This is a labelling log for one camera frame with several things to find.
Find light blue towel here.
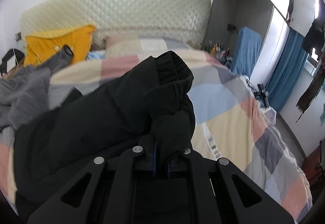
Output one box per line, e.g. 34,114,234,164
230,27,262,78

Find black puffer jacket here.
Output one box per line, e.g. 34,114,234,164
14,51,195,221

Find black tripod stand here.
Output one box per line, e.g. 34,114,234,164
254,84,269,108

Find yellow cushion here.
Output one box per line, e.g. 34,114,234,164
24,24,95,66

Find dark hanging clothes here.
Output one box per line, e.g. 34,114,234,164
296,16,324,119

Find wall socket panel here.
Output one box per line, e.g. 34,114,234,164
15,32,22,42

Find pink beige pillow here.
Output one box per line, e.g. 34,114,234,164
104,35,188,59

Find black bag on nightstand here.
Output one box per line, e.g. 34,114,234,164
0,49,25,77

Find pastel patchwork duvet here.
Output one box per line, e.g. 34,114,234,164
0,34,313,223

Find blue curtain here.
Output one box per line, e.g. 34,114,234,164
266,29,307,113

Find grey fleece garment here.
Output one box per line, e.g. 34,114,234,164
1,45,74,131

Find grey wardrobe shelf unit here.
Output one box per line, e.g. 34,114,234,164
203,0,290,85

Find cream quilted headboard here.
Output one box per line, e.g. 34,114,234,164
20,0,211,47

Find small items on bedside shelf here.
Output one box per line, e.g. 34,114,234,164
201,42,232,67

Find wooden nightstand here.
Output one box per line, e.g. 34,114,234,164
2,57,25,79

